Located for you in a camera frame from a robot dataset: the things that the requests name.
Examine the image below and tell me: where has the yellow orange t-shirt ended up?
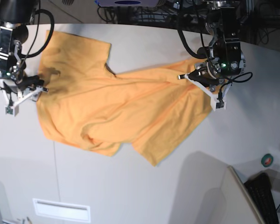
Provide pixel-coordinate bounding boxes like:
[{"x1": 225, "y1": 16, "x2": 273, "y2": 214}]
[{"x1": 36, "y1": 31, "x2": 212, "y2": 166}]

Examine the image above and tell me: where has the black keyboard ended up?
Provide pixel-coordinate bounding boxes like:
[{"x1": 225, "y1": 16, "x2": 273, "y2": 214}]
[{"x1": 244, "y1": 172, "x2": 279, "y2": 224}]

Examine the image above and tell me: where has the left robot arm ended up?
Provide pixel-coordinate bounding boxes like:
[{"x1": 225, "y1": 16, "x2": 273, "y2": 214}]
[{"x1": 176, "y1": 0, "x2": 253, "y2": 88}]

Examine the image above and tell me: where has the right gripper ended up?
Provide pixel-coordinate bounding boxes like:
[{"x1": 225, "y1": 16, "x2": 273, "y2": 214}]
[{"x1": 0, "y1": 75, "x2": 49, "y2": 103}]

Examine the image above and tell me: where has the white partition board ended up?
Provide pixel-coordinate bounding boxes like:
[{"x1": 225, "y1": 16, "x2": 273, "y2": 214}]
[{"x1": 220, "y1": 166, "x2": 264, "y2": 224}]

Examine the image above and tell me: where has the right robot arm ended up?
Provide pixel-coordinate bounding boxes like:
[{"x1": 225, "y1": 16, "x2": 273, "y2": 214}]
[{"x1": 0, "y1": 0, "x2": 55, "y2": 105}]

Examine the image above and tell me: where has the green tape roll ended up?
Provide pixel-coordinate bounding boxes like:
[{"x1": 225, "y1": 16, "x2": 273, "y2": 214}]
[{"x1": 261, "y1": 154, "x2": 274, "y2": 168}]

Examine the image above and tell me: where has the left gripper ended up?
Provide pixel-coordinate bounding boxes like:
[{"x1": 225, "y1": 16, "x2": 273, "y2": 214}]
[{"x1": 177, "y1": 62, "x2": 225, "y2": 92}]

